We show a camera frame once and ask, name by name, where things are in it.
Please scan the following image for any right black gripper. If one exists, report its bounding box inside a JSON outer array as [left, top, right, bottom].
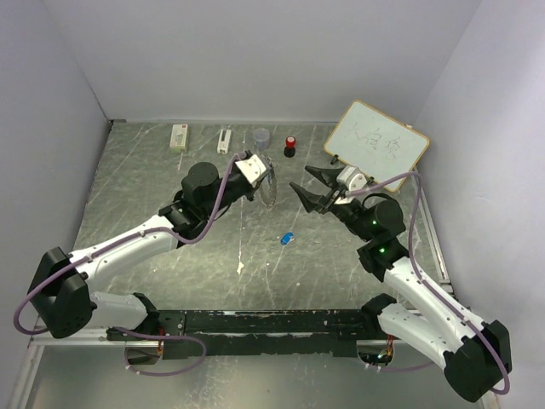
[[290, 165, 374, 242]]

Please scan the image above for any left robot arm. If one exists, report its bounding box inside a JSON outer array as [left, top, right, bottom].
[[27, 154, 271, 340]]

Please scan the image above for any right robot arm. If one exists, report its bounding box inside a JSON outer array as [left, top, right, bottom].
[[291, 165, 512, 402]]

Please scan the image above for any white stapler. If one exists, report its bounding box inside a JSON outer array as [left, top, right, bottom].
[[216, 128, 232, 155]]

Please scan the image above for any clear cup of paperclips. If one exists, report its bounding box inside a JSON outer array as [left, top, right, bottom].
[[253, 128, 271, 151]]

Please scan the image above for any yellow framed whiteboard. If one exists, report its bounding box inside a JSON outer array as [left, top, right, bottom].
[[324, 100, 430, 182]]

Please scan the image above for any green white staple box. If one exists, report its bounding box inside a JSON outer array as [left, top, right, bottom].
[[169, 124, 189, 153]]

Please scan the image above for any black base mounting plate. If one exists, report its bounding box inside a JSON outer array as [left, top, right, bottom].
[[106, 309, 412, 361]]

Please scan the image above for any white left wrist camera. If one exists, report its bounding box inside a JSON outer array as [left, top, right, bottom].
[[235, 154, 271, 187]]

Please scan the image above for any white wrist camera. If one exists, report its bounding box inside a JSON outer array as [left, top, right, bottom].
[[235, 154, 271, 187], [334, 165, 368, 205]]

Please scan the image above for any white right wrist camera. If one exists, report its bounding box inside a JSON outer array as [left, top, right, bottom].
[[334, 165, 368, 205]]

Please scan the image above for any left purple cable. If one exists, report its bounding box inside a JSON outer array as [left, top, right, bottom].
[[12, 149, 209, 377]]

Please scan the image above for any aluminium rail frame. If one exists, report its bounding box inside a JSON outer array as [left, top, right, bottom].
[[8, 168, 495, 409]]

